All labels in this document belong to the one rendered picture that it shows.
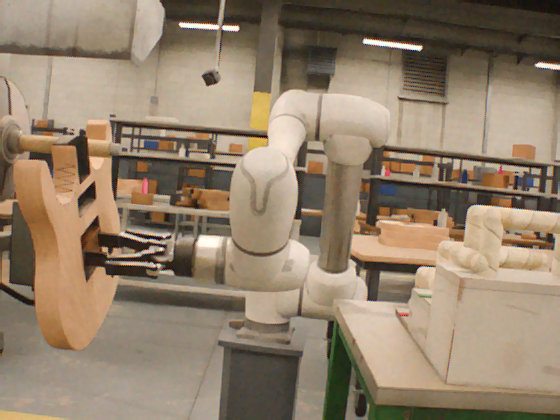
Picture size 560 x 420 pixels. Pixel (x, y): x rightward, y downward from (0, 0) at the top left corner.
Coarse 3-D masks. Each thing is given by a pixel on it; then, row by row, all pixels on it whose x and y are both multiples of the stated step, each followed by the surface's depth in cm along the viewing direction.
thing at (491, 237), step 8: (488, 224) 73; (496, 224) 73; (488, 232) 73; (496, 232) 73; (488, 240) 73; (496, 240) 73; (480, 248) 75; (488, 248) 73; (496, 248) 73; (488, 256) 73; (496, 256) 73; (488, 264) 73; (496, 264) 73; (480, 272) 74; (488, 272) 73; (496, 272) 73
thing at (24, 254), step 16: (16, 208) 110; (16, 224) 110; (16, 240) 110; (32, 240) 110; (16, 256) 111; (32, 256) 111; (16, 272) 111; (32, 272) 111; (0, 288) 112; (32, 288) 115; (32, 304) 115
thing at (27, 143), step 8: (24, 136) 89; (32, 136) 89; (40, 136) 90; (48, 136) 90; (24, 144) 89; (32, 144) 89; (40, 144) 89; (48, 144) 89; (88, 144) 89; (96, 144) 89; (104, 144) 89; (48, 152) 90; (96, 152) 89; (104, 152) 89
